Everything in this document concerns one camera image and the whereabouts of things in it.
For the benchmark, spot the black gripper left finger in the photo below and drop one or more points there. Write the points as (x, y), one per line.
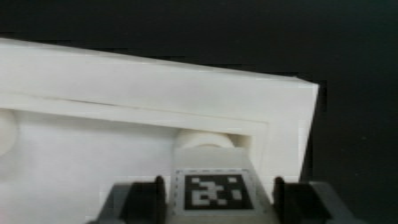
(135, 204)

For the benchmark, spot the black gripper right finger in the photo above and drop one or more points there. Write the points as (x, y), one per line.
(308, 204)

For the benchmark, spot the white furniture leg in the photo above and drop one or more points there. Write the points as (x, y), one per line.
(217, 194)

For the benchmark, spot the white square tabletop part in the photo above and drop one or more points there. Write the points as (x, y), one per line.
(102, 111)

